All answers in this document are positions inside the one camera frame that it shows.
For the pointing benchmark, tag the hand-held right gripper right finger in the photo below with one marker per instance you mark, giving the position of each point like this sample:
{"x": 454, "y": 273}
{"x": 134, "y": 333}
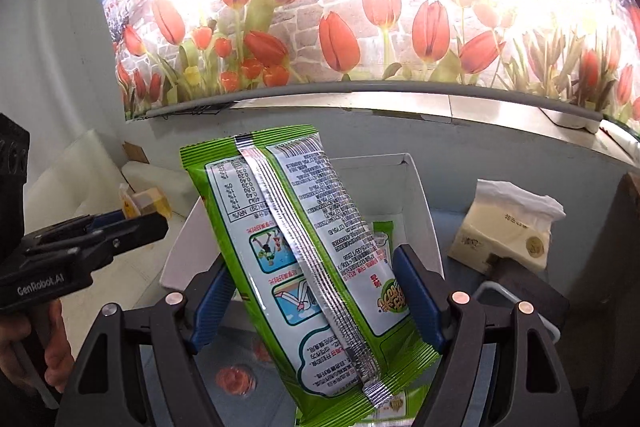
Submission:
{"x": 420, "y": 302}

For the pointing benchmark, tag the yellow soft tissue pack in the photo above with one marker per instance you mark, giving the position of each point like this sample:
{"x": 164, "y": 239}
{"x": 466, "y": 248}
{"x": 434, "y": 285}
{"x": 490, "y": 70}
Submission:
{"x": 505, "y": 232}

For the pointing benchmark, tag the yellow packet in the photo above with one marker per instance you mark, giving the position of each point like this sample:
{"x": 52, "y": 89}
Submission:
{"x": 147, "y": 202}

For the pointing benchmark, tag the brown cardboard piece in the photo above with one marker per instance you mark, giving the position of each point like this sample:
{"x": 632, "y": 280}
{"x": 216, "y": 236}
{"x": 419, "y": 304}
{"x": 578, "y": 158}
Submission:
{"x": 135, "y": 152}

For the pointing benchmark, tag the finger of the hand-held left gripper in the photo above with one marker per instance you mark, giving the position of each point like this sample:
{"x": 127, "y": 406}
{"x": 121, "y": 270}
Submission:
{"x": 140, "y": 227}
{"x": 107, "y": 221}

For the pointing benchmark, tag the white cardboard box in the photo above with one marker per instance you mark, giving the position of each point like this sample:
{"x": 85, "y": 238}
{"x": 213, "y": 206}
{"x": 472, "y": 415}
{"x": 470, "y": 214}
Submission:
{"x": 415, "y": 207}

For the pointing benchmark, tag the black speaker white trim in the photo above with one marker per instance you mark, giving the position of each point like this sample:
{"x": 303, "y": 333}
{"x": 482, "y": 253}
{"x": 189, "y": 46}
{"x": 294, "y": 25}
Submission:
{"x": 530, "y": 292}

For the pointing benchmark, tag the tulip wall poster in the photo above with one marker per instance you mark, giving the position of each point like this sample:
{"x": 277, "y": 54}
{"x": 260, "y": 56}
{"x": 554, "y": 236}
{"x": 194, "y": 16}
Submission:
{"x": 350, "y": 7}

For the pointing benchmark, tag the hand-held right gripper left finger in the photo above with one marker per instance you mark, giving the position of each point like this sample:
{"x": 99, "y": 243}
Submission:
{"x": 210, "y": 307}

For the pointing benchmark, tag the green white snack packet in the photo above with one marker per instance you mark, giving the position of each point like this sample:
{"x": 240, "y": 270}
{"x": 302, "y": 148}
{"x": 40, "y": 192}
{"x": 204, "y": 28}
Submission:
{"x": 300, "y": 232}

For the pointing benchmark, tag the white leather sofa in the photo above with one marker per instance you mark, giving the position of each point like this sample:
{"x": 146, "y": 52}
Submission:
{"x": 95, "y": 187}

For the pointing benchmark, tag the person's left hand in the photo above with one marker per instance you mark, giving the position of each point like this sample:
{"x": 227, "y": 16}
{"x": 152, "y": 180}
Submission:
{"x": 55, "y": 347}

